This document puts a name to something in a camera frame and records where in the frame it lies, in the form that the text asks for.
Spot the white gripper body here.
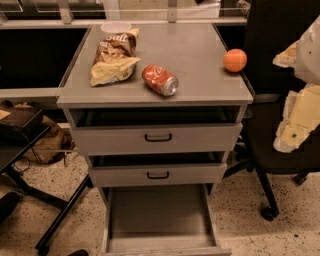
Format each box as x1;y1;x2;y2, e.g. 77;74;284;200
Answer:
294;16;320;84

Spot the top grey drawer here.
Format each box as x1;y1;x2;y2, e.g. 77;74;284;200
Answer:
71;123;242;156

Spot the brown backpack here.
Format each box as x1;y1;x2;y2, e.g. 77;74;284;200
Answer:
11;103;72;164

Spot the orange fruit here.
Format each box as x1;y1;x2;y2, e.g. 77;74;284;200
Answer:
223;49;247;72

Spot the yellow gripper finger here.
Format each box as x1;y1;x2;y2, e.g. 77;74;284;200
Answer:
273;84;320;153
272;41;298;68

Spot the brown chip bag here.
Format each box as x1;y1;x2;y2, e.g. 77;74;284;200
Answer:
90;28;140;86

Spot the black desk frame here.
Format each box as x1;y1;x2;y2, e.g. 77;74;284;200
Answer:
0;123;94;256

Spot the grey drawer cabinet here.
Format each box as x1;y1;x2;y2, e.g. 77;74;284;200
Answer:
58;24;252;256

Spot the middle grey drawer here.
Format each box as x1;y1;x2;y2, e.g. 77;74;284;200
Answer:
88;163;227;187

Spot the red coke can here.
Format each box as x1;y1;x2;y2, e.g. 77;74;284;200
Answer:
142;64;179;97

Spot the black office chair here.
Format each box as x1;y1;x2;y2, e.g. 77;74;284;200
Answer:
218;0;320;221

